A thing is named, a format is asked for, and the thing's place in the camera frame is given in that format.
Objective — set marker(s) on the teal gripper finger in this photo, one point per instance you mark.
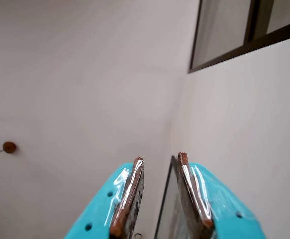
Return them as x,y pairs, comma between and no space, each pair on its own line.
97,211
224,216

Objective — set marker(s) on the small round white fixture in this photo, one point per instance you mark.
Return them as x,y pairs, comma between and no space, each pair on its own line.
138,235

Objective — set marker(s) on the dark framed window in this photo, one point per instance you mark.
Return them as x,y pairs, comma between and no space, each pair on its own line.
234,53

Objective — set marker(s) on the black framed picture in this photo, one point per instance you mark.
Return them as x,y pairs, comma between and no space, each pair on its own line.
172,216

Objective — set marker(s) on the wooden ceiling rose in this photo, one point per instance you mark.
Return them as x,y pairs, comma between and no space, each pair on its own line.
9,147

